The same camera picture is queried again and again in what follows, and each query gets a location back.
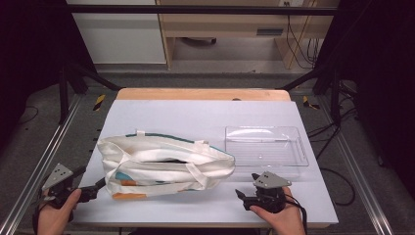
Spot yellow black tape marker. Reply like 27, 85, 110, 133
93, 93, 107, 113
301, 95, 321, 111

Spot black curtain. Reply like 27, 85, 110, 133
315, 0, 415, 191
0, 0, 96, 150

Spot cream canvas tote bag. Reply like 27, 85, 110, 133
96, 129, 237, 201

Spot aluminium floor rail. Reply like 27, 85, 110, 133
0, 93, 83, 235
317, 94, 396, 235

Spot cables under desk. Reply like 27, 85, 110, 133
285, 14, 323, 71

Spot white cabinet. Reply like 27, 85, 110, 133
66, 0, 167, 66

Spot light wooden desk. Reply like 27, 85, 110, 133
156, 0, 341, 71

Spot black metal stand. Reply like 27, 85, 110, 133
58, 62, 122, 125
279, 64, 343, 127

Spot white table sheet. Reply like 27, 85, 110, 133
71, 99, 340, 227

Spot person's left hand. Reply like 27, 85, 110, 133
36, 188, 82, 235

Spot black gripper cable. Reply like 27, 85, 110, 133
285, 193, 309, 235

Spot black floor cables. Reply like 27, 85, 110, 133
306, 107, 357, 208

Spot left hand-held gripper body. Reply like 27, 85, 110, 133
40, 163, 99, 210

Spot clear plastic tray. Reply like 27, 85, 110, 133
224, 125, 310, 168

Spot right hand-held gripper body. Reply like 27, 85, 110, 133
243, 170, 293, 214

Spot person's right hand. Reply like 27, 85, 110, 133
249, 186, 306, 235

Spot black horizontal frame bar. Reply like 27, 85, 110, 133
64, 4, 339, 17

